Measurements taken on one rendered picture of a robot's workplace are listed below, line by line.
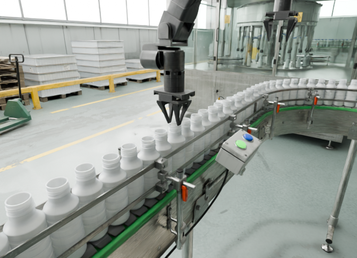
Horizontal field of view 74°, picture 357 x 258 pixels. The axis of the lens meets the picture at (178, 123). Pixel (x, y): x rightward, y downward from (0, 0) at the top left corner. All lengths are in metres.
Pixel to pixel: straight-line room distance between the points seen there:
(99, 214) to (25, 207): 0.15
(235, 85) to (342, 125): 2.23
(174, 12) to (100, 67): 6.47
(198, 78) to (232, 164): 3.42
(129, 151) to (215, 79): 3.42
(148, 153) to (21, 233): 0.30
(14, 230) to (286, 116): 1.47
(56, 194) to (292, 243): 1.83
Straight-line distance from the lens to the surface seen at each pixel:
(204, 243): 1.93
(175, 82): 0.63
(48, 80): 6.32
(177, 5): 0.61
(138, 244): 0.64
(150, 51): 0.67
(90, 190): 0.51
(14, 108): 4.95
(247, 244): 1.98
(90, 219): 0.54
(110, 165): 0.52
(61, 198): 0.47
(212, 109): 0.87
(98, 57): 7.03
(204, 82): 4.01
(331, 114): 1.78
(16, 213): 0.46
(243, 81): 3.72
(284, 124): 1.64
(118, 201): 0.56
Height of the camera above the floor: 1.40
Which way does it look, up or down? 20 degrees down
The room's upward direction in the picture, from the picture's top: straight up
